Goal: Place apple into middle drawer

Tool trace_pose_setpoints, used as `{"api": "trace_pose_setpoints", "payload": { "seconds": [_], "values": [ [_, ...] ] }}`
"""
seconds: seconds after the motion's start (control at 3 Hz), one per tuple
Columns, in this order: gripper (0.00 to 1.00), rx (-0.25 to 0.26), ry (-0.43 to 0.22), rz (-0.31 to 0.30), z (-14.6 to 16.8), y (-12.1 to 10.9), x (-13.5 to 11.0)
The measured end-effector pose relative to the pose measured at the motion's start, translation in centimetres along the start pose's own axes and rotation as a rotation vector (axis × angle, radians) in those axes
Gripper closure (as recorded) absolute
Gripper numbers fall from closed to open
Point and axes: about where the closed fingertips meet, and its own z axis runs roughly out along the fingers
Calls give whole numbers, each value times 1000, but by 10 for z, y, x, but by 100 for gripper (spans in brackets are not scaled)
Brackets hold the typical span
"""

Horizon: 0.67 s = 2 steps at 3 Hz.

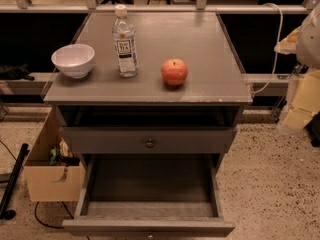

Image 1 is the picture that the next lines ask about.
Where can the grey wooden drawer cabinet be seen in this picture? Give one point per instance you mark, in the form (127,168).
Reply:
(214,93)

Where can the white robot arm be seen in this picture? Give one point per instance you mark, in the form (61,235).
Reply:
(308,40)

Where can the red apple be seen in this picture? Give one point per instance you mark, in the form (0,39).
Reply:
(174,72)

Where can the clear plastic water bottle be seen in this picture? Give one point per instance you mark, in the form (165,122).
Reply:
(123,32)

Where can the black pole stand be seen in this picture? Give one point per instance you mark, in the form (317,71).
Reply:
(5,212)

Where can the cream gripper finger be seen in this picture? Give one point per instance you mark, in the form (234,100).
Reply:
(288,45)
(302,102)

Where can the green item in box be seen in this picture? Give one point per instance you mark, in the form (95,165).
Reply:
(53,156)

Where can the grey open middle drawer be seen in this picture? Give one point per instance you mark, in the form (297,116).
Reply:
(149,196)

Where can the black object on ledge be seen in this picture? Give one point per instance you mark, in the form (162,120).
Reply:
(15,72)

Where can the cardboard box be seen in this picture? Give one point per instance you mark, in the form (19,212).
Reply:
(51,183)

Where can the white bowl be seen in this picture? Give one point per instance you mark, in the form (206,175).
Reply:
(75,60)

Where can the grey top drawer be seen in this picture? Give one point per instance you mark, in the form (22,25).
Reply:
(107,140)

